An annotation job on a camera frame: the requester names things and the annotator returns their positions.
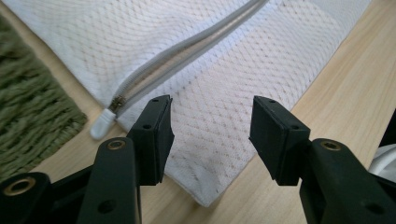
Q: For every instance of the white mesh laundry bag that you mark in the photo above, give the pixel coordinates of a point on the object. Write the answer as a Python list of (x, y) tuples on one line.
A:
[(218, 109)]

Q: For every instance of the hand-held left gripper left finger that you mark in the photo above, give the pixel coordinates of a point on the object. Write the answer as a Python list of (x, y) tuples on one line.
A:
[(152, 140)]

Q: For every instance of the white round object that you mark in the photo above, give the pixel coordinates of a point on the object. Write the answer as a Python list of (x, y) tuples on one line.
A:
[(386, 161)]

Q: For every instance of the green woven basket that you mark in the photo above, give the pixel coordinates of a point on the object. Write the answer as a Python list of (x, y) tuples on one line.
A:
[(31, 109)]

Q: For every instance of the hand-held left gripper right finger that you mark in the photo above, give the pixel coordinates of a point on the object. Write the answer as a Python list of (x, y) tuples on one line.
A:
[(277, 140)]

